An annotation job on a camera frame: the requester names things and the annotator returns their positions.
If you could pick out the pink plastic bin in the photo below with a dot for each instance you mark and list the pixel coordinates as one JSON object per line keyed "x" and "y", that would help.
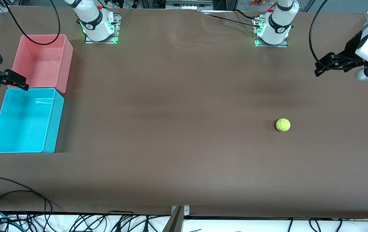
{"x": 42, "y": 64}

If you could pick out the yellow-green tennis ball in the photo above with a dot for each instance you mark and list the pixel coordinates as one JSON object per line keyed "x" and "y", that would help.
{"x": 283, "y": 125}

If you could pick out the grey metal device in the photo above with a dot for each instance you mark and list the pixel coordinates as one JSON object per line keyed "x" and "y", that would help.
{"x": 188, "y": 4}

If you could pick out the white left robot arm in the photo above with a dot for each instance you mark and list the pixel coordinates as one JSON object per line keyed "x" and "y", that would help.
{"x": 279, "y": 25}

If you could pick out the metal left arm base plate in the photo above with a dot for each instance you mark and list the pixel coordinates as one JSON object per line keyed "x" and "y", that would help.
{"x": 271, "y": 45}

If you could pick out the grey metal bar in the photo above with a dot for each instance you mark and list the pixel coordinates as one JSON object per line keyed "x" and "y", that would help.
{"x": 174, "y": 222}

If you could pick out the orange items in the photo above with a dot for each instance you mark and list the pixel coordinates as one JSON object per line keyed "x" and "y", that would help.
{"x": 259, "y": 3}

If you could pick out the blue plastic bin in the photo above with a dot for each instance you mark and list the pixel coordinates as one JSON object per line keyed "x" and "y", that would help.
{"x": 22, "y": 122}

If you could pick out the small metal table bracket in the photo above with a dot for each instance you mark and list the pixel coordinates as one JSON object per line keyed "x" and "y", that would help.
{"x": 185, "y": 210}

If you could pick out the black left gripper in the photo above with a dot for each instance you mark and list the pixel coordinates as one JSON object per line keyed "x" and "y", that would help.
{"x": 351, "y": 51}

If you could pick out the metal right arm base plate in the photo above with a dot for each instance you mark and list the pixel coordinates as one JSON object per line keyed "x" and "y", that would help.
{"x": 100, "y": 42}

